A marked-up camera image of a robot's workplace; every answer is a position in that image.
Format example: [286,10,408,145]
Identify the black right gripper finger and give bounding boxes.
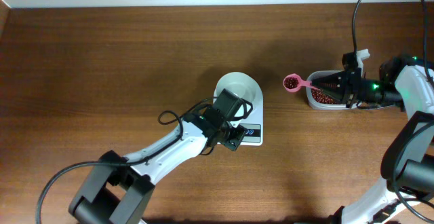
[311,73,342,88]
[317,89,347,104]

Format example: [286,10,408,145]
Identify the pink measuring scoop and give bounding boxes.
[283,73,317,93]

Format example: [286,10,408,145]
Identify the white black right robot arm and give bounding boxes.
[308,55,433,223]

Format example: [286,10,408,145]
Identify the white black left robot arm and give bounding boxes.
[68,89,263,223]

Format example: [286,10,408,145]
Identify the white digital kitchen scale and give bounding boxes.
[214,74,264,146]

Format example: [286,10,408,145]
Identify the red adzuki beans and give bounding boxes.
[311,78,342,105]

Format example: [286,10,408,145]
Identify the clear plastic bean container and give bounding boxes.
[306,71,348,110]

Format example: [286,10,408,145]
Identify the white plastic bowl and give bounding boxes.
[214,72,264,124]

